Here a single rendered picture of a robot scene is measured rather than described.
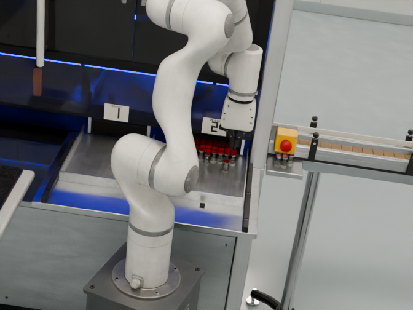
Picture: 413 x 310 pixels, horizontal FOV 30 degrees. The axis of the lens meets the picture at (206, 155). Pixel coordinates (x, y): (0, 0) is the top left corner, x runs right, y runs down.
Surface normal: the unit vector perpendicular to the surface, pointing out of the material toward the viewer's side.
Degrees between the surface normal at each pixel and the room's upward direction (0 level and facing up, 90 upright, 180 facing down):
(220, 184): 0
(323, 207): 0
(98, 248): 90
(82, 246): 90
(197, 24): 79
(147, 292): 0
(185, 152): 58
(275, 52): 90
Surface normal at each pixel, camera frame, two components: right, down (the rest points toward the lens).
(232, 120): -0.15, 0.51
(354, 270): 0.11, -0.86
